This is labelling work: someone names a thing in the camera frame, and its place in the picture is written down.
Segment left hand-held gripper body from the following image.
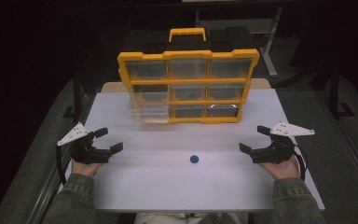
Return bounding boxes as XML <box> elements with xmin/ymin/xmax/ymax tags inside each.
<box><xmin>56</xmin><ymin>121</ymin><xmax>112</xmax><ymax>165</ymax></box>

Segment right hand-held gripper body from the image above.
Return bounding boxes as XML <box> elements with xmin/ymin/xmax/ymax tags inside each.
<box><xmin>251</xmin><ymin>120</ymin><xmax>316</xmax><ymax>165</ymax></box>

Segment clear plastic drawer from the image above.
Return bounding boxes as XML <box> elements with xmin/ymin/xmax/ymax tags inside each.
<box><xmin>128</xmin><ymin>89</ymin><xmax>171</xmax><ymax>125</ymax></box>

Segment yellow black drawer organizer cabinet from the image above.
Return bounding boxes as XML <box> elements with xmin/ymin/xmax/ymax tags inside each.
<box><xmin>117</xmin><ymin>27</ymin><xmax>261</xmax><ymax>125</ymax></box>

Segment person's left hand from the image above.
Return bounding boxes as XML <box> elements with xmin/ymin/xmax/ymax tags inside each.
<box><xmin>71</xmin><ymin>158</ymin><xmax>103</xmax><ymax>178</ymax></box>

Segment person's right hand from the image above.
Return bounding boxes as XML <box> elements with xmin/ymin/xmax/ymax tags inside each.
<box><xmin>259</xmin><ymin>154</ymin><xmax>301</xmax><ymax>181</ymax></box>

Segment black metal stand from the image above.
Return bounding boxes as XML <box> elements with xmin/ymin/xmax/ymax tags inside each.
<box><xmin>328</xmin><ymin>62</ymin><xmax>356</xmax><ymax>120</ymax></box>
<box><xmin>62</xmin><ymin>69</ymin><xmax>87</xmax><ymax>119</ymax></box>

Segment grey metal stand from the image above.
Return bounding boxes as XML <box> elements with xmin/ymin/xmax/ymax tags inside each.
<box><xmin>195</xmin><ymin>6</ymin><xmax>284</xmax><ymax>78</ymax></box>

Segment grid of clear drawers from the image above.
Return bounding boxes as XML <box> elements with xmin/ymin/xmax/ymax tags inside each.
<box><xmin>125</xmin><ymin>58</ymin><xmax>253</xmax><ymax>119</ymax></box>

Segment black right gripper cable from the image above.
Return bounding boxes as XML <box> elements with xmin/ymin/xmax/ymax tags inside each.
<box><xmin>293</xmin><ymin>145</ymin><xmax>309</xmax><ymax>182</ymax></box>

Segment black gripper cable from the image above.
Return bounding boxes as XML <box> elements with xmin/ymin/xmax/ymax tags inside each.
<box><xmin>293</xmin><ymin>145</ymin><xmax>309</xmax><ymax>182</ymax></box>
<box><xmin>55</xmin><ymin>145</ymin><xmax>68</xmax><ymax>185</ymax></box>

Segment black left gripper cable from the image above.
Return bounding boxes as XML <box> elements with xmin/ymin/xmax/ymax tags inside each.
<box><xmin>55</xmin><ymin>145</ymin><xmax>68</xmax><ymax>185</ymax></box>

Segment aluminium frame rail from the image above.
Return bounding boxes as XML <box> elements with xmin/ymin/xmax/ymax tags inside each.
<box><xmin>27</xmin><ymin>92</ymin><xmax>96</xmax><ymax>224</ymax></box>
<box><xmin>315</xmin><ymin>91</ymin><xmax>358</xmax><ymax>195</ymax></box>

